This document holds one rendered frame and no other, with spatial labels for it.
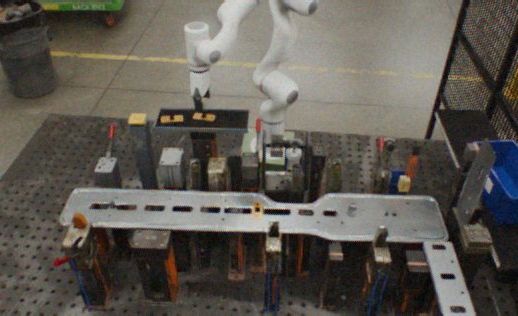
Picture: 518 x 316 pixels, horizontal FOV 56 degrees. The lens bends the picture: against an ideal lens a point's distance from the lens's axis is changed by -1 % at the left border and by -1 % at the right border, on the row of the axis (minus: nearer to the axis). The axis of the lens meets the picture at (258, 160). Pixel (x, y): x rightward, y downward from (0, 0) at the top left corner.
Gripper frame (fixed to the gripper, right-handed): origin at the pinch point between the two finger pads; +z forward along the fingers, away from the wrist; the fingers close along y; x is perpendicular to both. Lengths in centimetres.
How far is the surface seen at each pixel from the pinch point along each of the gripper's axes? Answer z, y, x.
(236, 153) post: 13.4, 11.6, 16.3
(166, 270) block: 33, 56, 3
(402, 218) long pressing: 23, 22, 80
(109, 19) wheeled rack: 115, -291, -206
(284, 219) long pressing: 23, 32, 39
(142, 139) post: 15.3, 9.4, -23.4
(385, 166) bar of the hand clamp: 13, 7, 72
